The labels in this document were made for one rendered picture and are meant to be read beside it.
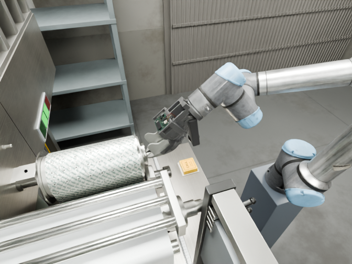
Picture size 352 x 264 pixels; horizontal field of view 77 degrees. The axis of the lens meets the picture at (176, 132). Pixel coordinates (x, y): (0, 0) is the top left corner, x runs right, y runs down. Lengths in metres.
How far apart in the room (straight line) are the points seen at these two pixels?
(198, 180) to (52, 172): 0.63
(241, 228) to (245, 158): 2.06
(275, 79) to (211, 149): 1.74
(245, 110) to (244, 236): 0.37
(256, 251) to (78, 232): 0.25
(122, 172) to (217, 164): 1.73
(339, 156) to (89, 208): 0.68
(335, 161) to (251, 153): 1.71
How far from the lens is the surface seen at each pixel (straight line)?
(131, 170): 0.63
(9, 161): 0.73
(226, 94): 0.61
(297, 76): 0.76
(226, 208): 0.37
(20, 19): 1.23
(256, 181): 1.14
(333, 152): 0.81
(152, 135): 0.68
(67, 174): 0.64
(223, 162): 2.32
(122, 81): 2.15
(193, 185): 1.03
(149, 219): 0.36
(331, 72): 0.78
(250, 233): 0.36
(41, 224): 0.41
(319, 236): 2.20
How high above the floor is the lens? 1.76
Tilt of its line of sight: 43 degrees down
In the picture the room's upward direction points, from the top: straight up
